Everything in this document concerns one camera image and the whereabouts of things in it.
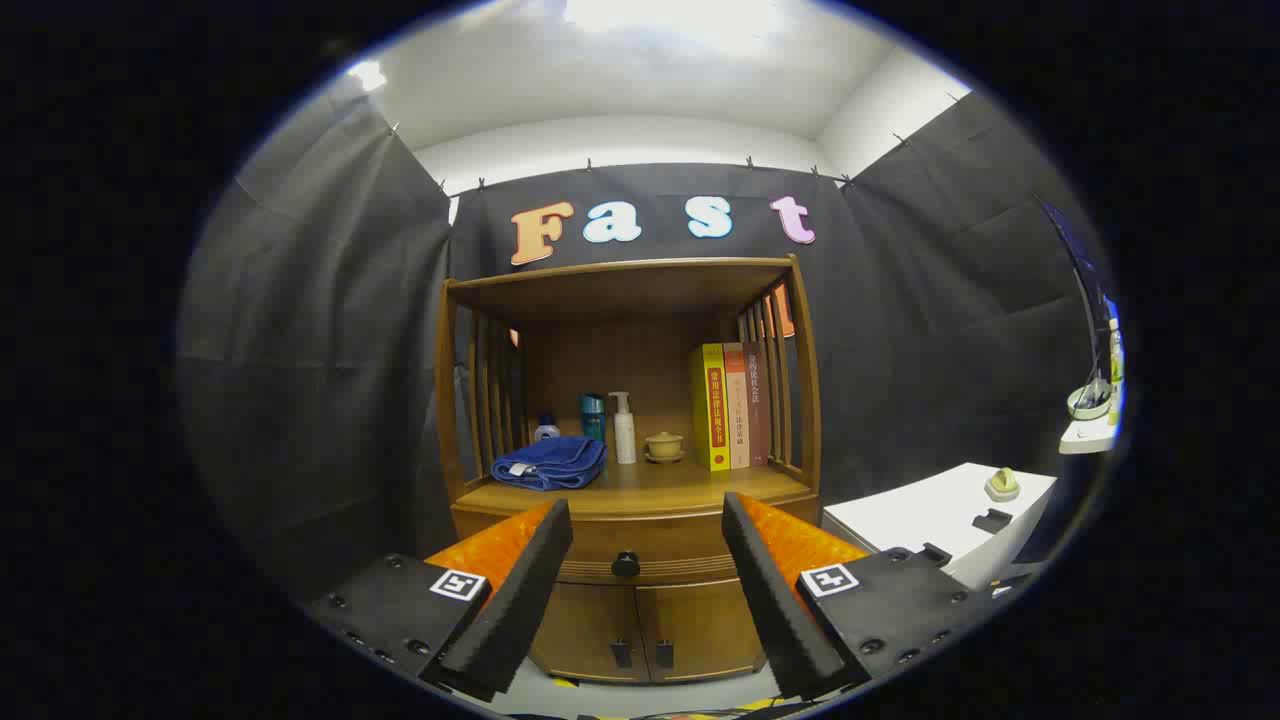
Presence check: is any white pump bottle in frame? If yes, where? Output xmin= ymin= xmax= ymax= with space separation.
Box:
xmin=609 ymin=391 xmax=638 ymax=465

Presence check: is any wooden countertop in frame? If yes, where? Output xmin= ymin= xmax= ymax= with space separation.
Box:
xmin=455 ymin=460 xmax=816 ymax=516

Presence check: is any brown wooden cabinet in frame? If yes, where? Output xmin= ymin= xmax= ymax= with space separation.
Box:
xmin=434 ymin=255 xmax=823 ymax=685

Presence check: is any orange book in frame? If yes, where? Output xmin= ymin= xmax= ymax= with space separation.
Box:
xmin=722 ymin=343 xmax=751 ymax=469

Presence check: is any folded blue towel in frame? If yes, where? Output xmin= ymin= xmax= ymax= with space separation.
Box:
xmin=490 ymin=435 xmax=608 ymax=492

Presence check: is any brown book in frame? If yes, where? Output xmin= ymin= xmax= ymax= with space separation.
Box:
xmin=742 ymin=342 xmax=772 ymax=467

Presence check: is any wooden drawer with black knob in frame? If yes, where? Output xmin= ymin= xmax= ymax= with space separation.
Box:
xmin=452 ymin=503 xmax=821 ymax=586

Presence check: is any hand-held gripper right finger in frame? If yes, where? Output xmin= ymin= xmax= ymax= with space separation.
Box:
xmin=722 ymin=491 xmax=1001 ymax=701

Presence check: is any white side cabinet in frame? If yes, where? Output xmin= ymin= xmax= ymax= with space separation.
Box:
xmin=822 ymin=462 xmax=1059 ymax=591

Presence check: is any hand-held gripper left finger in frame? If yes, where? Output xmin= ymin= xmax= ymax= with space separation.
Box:
xmin=305 ymin=498 xmax=575 ymax=703

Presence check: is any small white shelf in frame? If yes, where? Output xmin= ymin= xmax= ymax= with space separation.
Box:
xmin=1060 ymin=415 xmax=1119 ymax=456

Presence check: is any yellow book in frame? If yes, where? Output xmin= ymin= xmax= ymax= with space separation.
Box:
xmin=690 ymin=343 xmax=732 ymax=472

